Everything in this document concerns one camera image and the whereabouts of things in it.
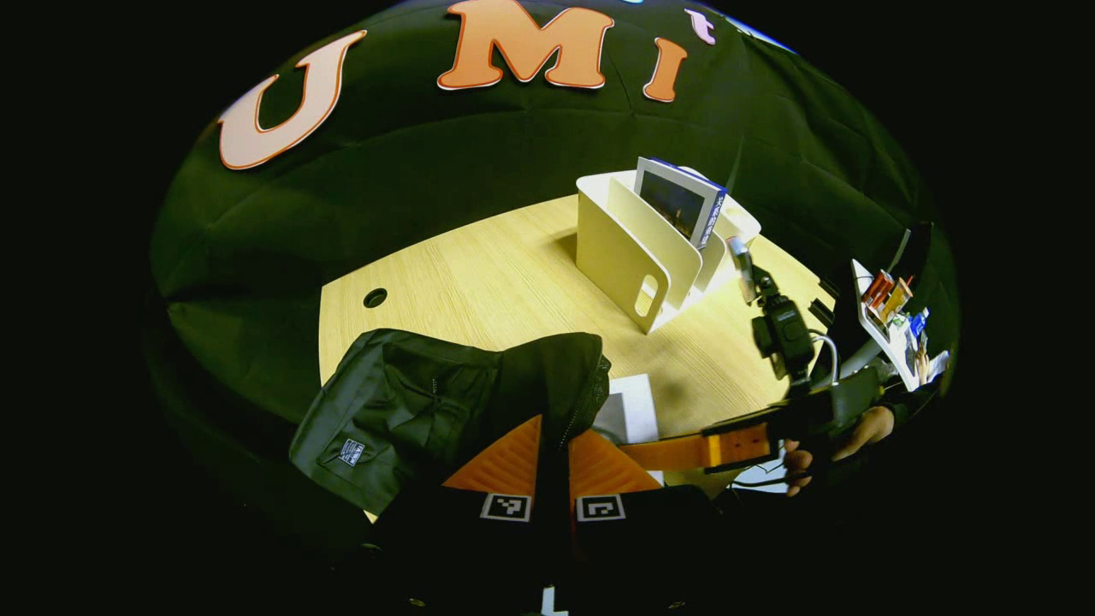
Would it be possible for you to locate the blue spine book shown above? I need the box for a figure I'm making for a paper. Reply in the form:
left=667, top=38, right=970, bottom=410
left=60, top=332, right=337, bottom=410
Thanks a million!
left=632, top=156, right=729, bottom=251

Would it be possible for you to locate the portrait cover book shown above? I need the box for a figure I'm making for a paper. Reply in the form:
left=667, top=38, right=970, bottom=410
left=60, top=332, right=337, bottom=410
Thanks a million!
left=593, top=373, right=661, bottom=447

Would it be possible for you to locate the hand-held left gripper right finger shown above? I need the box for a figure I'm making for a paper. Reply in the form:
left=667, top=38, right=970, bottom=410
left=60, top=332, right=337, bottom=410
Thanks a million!
left=566, top=428, right=745, bottom=616

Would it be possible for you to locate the black schoolbag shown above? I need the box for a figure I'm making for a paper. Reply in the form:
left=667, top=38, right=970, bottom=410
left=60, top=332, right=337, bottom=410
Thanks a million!
left=288, top=328, right=613, bottom=516

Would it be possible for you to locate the white bookshelf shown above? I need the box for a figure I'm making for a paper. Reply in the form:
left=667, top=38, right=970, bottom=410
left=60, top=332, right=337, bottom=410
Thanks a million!
left=574, top=169, right=762, bottom=335

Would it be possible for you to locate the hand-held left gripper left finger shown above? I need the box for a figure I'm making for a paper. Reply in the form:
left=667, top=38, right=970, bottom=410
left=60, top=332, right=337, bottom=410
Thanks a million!
left=364, top=415, right=548, bottom=616

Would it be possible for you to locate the red box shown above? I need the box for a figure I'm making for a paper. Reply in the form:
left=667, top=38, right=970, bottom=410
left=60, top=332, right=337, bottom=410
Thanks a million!
left=861, top=269, right=895, bottom=311

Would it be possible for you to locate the white cable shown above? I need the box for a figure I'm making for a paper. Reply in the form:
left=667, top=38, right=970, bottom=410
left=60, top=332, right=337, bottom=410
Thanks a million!
left=811, top=332, right=841, bottom=386

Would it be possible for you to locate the orange box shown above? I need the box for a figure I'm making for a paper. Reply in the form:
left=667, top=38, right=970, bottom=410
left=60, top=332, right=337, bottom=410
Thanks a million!
left=879, top=275, right=914, bottom=324

